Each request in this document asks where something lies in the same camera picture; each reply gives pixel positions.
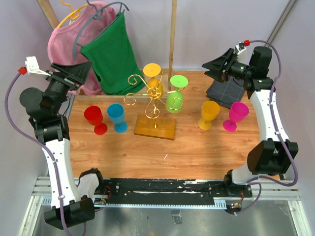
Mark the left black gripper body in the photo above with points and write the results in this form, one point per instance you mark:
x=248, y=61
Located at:
x=68, y=83

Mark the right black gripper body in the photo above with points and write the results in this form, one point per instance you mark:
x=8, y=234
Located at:
x=234, y=69

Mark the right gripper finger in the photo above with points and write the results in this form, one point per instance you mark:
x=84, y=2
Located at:
x=220, y=63
x=216, y=75

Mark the red wine glass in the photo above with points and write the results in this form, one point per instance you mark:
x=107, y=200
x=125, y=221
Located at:
x=94, y=116

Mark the pink wine glass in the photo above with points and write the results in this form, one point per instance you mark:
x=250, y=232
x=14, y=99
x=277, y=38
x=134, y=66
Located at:
x=238, y=112

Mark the green wine glass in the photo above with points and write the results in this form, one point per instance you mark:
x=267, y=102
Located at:
x=175, y=99

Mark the blue wine glass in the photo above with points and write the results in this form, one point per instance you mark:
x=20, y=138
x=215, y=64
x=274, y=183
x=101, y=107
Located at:
x=116, y=114

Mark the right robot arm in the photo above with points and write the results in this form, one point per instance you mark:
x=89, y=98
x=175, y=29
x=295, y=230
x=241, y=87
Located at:
x=275, y=152

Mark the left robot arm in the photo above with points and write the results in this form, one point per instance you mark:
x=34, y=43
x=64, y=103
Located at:
x=71, y=204

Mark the orange yellow wine glass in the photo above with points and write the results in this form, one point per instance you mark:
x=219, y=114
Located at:
x=155, y=87

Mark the amber rack base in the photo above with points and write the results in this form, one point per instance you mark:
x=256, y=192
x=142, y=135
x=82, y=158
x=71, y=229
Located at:
x=160, y=127

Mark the grey folded cloth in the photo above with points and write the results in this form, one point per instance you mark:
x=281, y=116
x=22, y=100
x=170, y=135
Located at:
x=226, y=94

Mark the pink shirt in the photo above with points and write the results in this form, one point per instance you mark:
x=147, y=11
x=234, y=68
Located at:
x=62, y=39

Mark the green shirt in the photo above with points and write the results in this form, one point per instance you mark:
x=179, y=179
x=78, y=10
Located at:
x=113, y=60

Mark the yellow clothes hanger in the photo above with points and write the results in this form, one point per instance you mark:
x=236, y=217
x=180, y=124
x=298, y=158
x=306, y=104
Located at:
x=74, y=13

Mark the aluminium corner profile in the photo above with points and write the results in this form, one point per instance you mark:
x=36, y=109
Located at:
x=288, y=9

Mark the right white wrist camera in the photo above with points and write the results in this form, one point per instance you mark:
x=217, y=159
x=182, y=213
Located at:
x=240, y=51

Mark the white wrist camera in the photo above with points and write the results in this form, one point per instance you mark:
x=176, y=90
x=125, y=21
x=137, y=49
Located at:
x=240, y=51
x=32, y=67

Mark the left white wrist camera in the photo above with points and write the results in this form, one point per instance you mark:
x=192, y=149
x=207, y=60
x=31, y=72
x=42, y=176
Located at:
x=32, y=67

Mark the wooden frame post left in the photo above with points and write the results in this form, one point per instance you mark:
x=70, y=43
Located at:
x=48, y=12

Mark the wooden frame post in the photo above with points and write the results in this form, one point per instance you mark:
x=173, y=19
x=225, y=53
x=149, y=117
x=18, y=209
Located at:
x=48, y=12
x=172, y=41

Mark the wooden frame post centre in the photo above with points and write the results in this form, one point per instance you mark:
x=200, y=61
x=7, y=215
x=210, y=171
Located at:
x=172, y=41

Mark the gold wire glass rack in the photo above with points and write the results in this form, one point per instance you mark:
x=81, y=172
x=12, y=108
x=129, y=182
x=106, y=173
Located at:
x=131, y=98

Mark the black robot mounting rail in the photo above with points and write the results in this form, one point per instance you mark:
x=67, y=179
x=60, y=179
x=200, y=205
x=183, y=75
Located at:
x=170, y=193

